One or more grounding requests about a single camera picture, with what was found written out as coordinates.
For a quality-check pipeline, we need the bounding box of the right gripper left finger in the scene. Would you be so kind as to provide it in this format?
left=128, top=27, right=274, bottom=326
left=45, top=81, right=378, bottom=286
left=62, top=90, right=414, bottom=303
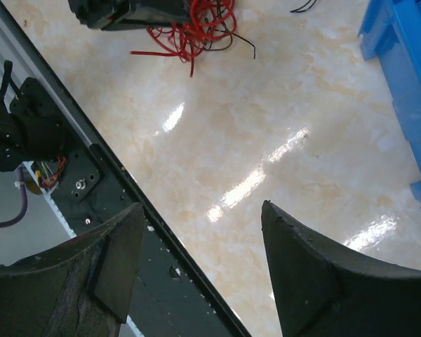
left=0, top=203, right=145, bottom=336

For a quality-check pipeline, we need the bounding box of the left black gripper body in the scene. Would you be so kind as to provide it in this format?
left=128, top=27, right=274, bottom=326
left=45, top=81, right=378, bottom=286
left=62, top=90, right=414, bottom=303
left=68, top=0, right=189, bottom=31

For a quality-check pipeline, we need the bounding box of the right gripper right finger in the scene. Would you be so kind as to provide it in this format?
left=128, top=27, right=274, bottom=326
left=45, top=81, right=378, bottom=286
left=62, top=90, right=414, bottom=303
left=261, top=201, right=421, bottom=336

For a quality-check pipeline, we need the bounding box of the red wire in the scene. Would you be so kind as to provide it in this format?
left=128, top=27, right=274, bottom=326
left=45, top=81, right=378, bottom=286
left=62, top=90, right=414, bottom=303
left=131, top=0, right=239, bottom=77

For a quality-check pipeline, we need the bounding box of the black thin wire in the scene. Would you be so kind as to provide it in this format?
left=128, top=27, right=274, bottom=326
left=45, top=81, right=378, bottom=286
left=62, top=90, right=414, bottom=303
left=196, top=0, right=323, bottom=60

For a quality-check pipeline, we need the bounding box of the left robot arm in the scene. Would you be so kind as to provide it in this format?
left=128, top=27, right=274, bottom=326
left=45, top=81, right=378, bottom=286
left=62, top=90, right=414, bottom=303
left=0, top=1, right=115, bottom=172

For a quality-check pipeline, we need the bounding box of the blue three-compartment bin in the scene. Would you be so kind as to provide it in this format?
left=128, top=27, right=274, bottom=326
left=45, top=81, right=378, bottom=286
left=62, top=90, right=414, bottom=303
left=358, top=0, right=421, bottom=203

